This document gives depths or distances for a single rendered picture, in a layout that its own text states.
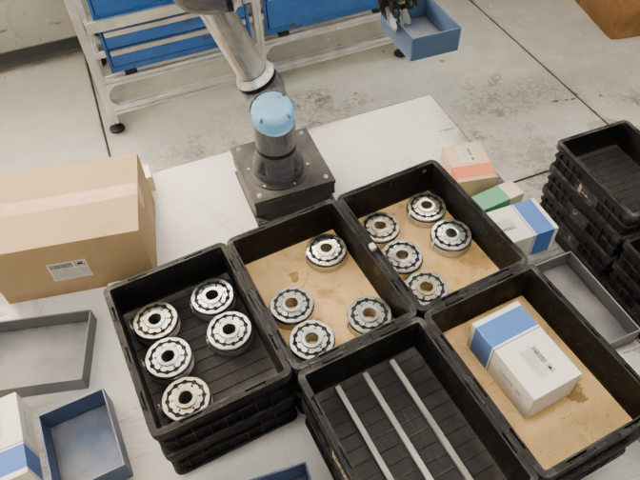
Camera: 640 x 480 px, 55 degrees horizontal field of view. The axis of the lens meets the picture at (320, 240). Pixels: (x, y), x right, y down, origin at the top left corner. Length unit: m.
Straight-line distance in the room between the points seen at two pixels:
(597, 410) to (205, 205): 1.20
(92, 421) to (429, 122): 1.38
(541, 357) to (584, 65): 2.70
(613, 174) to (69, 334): 1.86
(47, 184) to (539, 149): 2.27
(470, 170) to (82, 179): 1.11
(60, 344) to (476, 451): 1.05
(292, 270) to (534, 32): 2.84
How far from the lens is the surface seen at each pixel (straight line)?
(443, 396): 1.36
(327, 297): 1.48
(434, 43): 1.78
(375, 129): 2.11
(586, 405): 1.43
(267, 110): 1.67
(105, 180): 1.77
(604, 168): 2.44
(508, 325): 1.37
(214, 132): 3.27
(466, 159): 1.91
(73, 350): 1.69
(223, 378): 1.39
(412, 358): 1.40
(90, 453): 1.55
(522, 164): 3.11
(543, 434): 1.37
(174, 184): 1.99
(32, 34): 4.11
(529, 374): 1.32
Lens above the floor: 2.04
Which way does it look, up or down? 50 degrees down
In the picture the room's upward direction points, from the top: 4 degrees counter-clockwise
